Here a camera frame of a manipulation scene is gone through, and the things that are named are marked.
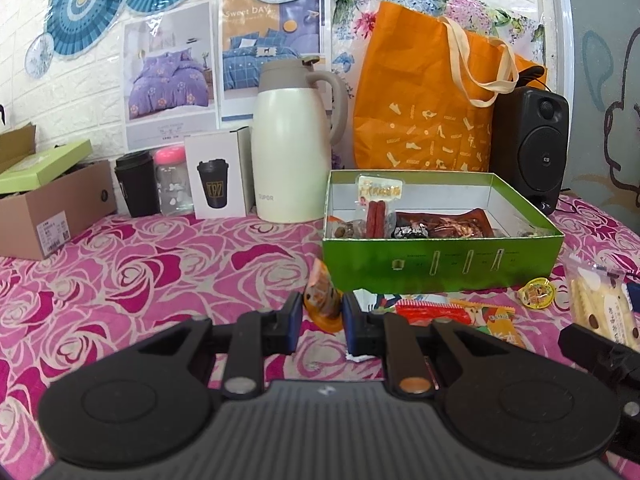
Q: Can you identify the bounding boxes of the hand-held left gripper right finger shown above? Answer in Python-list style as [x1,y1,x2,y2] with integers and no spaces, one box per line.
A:
[341,291,497,397]

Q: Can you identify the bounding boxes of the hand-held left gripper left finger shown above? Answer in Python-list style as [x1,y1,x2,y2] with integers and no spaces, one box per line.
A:
[137,292,304,398]

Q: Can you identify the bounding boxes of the white cracker packet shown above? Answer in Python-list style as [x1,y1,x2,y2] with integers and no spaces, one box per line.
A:
[567,255,640,347]

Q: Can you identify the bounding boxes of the clear packet brown balls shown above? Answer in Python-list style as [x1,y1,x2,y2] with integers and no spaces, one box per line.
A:
[327,215,369,240]

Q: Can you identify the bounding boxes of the green cardboard box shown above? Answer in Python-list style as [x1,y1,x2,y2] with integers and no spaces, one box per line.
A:
[321,169,565,295]

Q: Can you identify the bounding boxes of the red sausage packet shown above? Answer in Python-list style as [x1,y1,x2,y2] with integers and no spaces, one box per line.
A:
[356,174,405,239]

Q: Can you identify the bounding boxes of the brown red snack packet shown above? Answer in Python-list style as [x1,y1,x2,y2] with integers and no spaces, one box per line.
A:
[395,207,494,240]

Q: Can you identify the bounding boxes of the white snack wrapper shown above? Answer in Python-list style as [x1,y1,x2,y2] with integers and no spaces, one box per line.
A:
[352,289,397,312]

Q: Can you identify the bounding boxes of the yellow jelly cup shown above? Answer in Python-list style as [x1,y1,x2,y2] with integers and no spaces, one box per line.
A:
[519,280,557,309]

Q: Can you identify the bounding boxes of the orange green snack packet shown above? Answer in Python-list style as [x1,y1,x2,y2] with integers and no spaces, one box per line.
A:
[450,300,527,349]

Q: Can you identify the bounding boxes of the pink rose print tablecloth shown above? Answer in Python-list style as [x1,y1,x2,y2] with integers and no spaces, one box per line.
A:
[0,187,640,480]

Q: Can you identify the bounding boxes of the cream thermos jug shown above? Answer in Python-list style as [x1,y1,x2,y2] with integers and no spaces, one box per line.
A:
[250,57,349,224]

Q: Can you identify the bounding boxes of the black speaker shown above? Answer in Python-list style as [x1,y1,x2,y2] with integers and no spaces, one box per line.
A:
[489,86,571,217]

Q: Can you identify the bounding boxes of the clear bottle pink lid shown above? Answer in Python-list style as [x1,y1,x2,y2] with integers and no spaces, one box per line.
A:
[154,146,195,216]

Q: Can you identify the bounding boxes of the white cup packaging box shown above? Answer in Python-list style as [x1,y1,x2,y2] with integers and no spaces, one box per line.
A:
[184,127,256,220]

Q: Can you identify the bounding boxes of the black travel cup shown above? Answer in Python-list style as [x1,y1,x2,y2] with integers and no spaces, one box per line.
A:
[114,155,161,218]

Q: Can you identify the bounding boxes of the orange tote bag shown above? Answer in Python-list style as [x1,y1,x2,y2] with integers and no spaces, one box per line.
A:
[352,0,549,174]

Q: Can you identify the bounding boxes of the brown cardboard box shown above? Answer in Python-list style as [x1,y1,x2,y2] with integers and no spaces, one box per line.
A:
[0,125,118,261]

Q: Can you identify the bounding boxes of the blue bedding poster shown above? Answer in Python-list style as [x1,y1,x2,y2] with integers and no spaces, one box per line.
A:
[217,0,334,129]

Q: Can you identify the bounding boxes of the purple bedding poster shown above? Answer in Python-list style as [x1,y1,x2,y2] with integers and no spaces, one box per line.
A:
[122,1,217,154]

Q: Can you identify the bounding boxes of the green box lid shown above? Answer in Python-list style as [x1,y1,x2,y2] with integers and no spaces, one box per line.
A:
[0,140,94,194]

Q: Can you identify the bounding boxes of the small pale paper fan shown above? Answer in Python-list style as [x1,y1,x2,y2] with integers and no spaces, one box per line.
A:
[25,34,55,79]

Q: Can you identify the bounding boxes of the large blue paper fan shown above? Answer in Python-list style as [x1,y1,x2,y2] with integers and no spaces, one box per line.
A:
[45,0,131,59]

